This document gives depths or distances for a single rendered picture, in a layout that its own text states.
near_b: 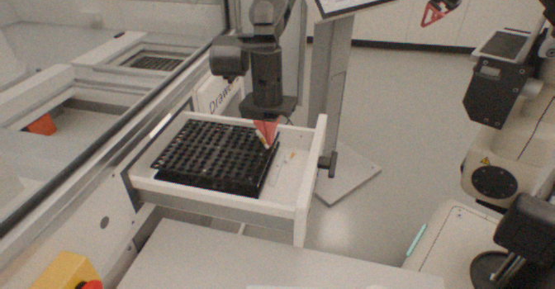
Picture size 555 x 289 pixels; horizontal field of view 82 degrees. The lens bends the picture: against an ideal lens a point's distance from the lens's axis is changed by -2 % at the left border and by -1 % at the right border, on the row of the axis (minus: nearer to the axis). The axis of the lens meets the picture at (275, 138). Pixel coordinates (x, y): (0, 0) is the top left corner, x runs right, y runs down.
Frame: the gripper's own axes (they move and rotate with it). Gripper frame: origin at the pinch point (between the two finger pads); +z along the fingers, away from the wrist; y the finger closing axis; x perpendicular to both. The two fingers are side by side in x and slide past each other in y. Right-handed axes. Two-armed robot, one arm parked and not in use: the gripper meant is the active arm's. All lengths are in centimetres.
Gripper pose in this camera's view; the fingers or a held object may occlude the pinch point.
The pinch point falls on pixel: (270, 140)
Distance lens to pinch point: 67.3
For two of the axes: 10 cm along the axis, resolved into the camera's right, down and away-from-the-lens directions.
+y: 9.6, 1.3, -2.6
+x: 2.9, -5.3, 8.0
